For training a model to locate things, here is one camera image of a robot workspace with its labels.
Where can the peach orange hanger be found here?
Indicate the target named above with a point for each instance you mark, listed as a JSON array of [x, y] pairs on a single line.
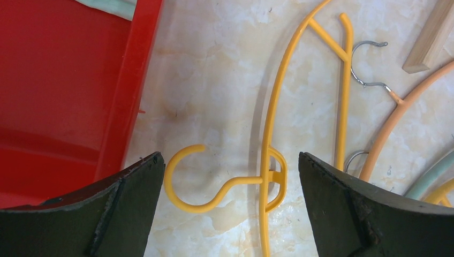
[[402, 107]]

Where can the green hanger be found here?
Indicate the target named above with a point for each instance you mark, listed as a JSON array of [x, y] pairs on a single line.
[[423, 183]]

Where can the red plastic bin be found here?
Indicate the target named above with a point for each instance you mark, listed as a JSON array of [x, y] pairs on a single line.
[[71, 83]]

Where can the wooden hanger rack frame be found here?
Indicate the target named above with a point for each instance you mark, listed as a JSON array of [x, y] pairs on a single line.
[[431, 39]]

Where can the light green cartoon cloth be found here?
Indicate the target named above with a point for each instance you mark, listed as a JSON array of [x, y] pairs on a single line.
[[121, 8]]

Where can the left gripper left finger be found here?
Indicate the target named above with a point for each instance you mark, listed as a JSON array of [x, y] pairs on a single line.
[[111, 217]]

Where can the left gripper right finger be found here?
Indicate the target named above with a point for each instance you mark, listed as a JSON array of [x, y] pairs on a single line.
[[351, 217]]

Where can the yellow-orange plastic hook hanger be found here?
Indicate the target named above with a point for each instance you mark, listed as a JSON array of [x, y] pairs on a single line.
[[272, 179]]

